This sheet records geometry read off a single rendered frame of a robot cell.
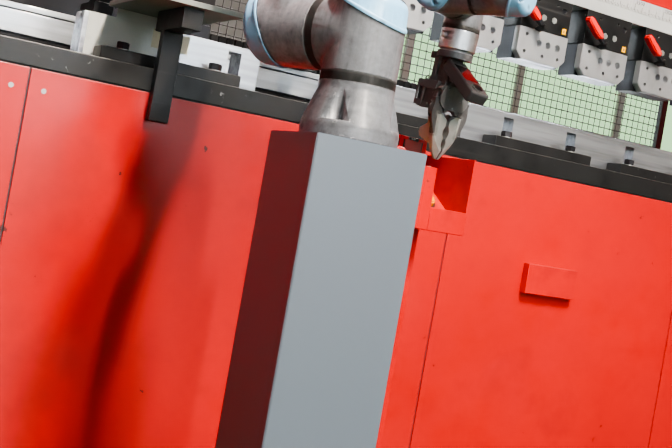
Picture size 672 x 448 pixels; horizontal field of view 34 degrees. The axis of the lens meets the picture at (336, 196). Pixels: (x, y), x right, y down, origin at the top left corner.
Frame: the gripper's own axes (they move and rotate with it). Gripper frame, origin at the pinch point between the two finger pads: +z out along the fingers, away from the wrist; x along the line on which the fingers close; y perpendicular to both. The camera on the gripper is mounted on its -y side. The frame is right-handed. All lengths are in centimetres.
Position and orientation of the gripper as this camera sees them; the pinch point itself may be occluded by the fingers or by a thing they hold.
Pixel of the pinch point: (439, 153)
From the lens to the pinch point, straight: 220.0
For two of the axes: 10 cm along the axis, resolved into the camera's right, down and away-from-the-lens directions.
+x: -8.0, -1.4, -5.9
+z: -2.2, 9.7, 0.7
